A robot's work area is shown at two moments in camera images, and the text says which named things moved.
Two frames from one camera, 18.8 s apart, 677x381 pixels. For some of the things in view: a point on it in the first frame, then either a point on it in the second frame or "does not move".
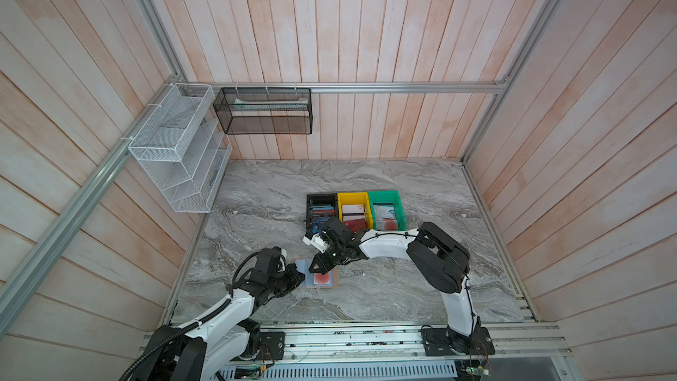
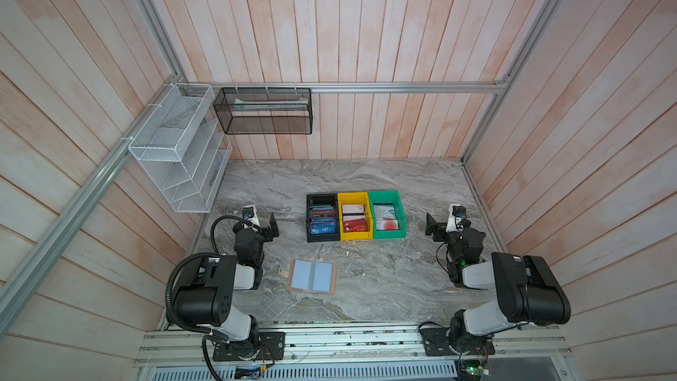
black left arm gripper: x=293 y=277 to x=267 y=234
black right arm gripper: x=321 y=263 to x=433 y=226
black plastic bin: x=319 y=200 does not move
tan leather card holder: x=330 y=279 does not move
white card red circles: x=320 y=279 to x=387 y=225
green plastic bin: x=388 y=197 does not move
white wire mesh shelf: x=182 y=149 does not move
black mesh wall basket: x=264 y=110 does not move
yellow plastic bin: x=356 y=198 does not move
